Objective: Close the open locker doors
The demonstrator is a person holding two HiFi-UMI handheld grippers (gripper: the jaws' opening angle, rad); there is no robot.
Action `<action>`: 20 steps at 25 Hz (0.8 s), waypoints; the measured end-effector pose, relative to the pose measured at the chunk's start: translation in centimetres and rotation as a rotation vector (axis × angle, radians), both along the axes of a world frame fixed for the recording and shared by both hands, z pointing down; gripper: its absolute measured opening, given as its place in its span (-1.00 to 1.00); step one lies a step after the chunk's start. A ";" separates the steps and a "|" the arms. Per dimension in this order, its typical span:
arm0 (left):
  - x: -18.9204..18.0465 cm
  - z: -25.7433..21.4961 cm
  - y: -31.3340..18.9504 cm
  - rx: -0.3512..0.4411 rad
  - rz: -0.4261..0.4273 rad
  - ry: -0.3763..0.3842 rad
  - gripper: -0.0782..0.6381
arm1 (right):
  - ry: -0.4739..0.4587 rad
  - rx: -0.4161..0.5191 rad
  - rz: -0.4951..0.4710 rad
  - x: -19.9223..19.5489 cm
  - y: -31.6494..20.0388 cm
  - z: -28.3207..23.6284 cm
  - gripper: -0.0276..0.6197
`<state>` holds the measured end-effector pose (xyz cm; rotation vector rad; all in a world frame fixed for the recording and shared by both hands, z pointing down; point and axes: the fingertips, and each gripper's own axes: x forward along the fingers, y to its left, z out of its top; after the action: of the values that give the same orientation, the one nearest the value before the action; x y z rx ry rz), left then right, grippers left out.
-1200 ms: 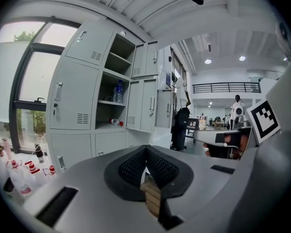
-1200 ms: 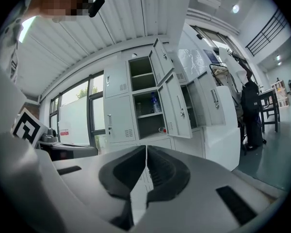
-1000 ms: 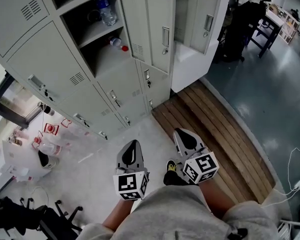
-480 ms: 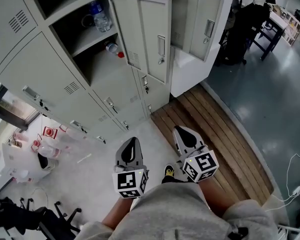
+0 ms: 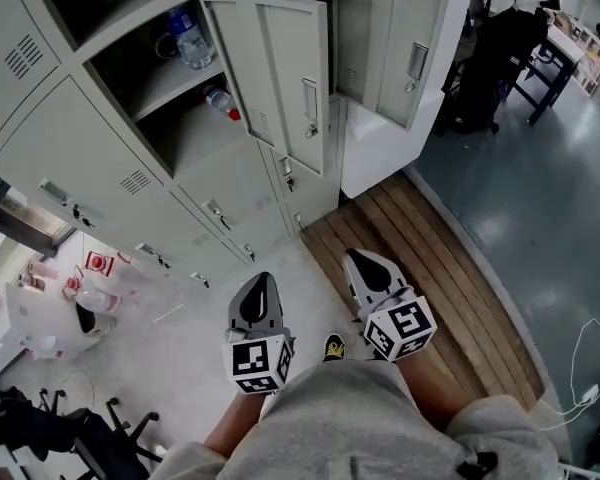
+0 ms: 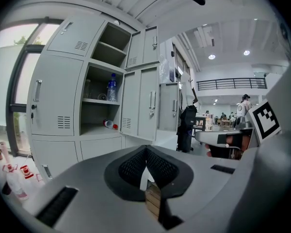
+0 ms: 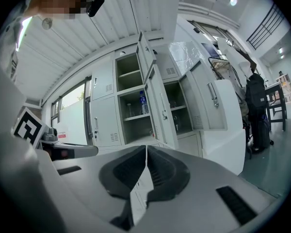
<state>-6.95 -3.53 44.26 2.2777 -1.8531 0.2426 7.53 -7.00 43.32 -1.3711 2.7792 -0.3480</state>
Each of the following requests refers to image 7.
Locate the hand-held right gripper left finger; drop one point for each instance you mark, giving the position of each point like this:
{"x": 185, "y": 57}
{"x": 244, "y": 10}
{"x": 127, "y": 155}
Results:
{"x": 121, "y": 173}

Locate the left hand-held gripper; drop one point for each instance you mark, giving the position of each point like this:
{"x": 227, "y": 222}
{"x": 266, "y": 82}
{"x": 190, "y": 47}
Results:
{"x": 29, "y": 127}

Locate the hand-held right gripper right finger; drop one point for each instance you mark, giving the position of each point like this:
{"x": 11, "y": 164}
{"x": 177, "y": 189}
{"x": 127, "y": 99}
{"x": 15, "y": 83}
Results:
{"x": 174, "y": 176}

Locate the grey metal locker cabinet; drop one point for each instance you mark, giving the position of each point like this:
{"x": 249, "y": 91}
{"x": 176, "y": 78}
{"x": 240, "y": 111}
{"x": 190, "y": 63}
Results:
{"x": 104, "y": 120}

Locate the white panel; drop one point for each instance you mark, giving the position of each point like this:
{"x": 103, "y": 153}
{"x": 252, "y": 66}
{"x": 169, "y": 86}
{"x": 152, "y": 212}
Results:
{"x": 72, "y": 125}

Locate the red cap plastic bottle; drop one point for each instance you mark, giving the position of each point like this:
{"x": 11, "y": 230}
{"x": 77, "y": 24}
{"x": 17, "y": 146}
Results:
{"x": 152, "y": 133}

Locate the clear glass cup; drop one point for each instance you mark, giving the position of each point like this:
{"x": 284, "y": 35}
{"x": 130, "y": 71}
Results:
{"x": 131, "y": 109}

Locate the blue label water bottle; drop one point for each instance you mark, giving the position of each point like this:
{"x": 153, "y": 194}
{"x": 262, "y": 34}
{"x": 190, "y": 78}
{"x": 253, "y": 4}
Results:
{"x": 143, "y": 102}

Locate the person's grey sweatshirt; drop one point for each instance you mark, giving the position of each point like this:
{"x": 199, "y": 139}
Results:
{"x": 4, "y": 93}

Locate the black bag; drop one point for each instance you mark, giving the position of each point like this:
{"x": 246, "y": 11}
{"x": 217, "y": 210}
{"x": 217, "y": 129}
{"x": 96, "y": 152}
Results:
{"x": 260, "y": 135}

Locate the black backpack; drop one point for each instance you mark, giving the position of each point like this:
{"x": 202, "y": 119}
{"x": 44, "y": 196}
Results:
{"x": 255, "y": 93}

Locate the black metal clothes rack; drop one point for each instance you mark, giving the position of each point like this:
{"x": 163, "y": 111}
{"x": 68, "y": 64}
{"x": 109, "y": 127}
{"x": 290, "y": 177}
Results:
{"x": 209, "y": 62}

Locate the silver foil sheet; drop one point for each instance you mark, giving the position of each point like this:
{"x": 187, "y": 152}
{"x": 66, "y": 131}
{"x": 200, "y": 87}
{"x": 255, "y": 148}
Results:
{"x": 184, "y": 54}

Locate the long ceiling light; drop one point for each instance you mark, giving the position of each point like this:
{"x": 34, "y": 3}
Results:
{"x": 24, "y": 33}

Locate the round ceiling smoke detector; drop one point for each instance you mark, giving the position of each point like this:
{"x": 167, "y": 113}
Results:
{"x": 47, "y": 23}

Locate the dark blue poster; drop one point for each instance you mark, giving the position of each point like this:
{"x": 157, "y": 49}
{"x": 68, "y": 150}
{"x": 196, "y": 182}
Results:
{"x": 209, "y": 48}

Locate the wooden shelf unit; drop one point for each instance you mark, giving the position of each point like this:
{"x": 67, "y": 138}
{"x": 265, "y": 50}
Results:
{"x": 287, "y": 86}

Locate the person's head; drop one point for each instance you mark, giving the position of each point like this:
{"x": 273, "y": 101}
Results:
{"x": 58, "y": 1}

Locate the black metal railing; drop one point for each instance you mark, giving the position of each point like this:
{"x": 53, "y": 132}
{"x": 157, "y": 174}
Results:
{"x": 266, "y": 25}

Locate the round ceiling lamp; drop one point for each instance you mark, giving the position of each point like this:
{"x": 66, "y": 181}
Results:
{"x": 233, "y": 1}

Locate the black window frame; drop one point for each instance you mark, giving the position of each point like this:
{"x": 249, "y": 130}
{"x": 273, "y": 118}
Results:
{"x": 87, "y": 110}

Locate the black head-worn camera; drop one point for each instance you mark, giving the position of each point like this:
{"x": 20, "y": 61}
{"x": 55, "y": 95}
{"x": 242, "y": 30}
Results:
{"x": 95, "y": 5}

